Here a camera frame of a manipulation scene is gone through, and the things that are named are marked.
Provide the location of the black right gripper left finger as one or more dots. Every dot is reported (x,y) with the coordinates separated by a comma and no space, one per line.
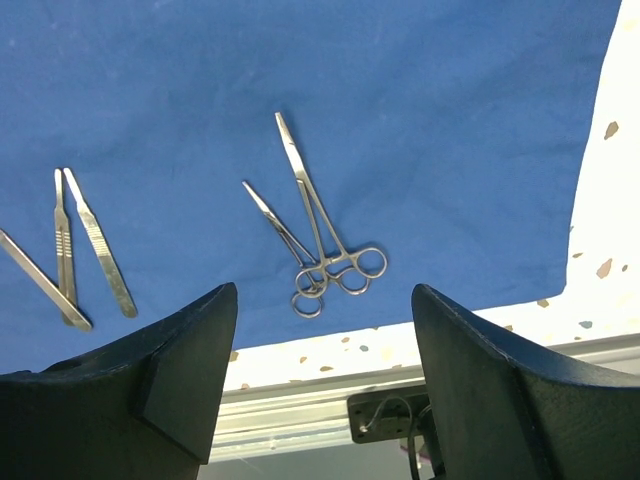
(142,407)

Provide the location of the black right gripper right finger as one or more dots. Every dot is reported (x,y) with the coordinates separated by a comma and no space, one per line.
(505,407)

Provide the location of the steel scalpel handle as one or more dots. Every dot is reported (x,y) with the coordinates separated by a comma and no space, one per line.
(64,256)
(68,309)
(101,248)

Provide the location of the large steel hemostat forceps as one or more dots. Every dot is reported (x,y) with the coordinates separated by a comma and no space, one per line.
(313,280)

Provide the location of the small steel hemostat forceps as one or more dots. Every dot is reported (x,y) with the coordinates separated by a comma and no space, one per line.
(303,306)

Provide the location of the blue surgical drape cloth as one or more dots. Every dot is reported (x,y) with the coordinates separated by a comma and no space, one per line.
(449,134)

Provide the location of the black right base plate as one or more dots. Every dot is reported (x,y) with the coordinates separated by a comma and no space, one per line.
(383,415)

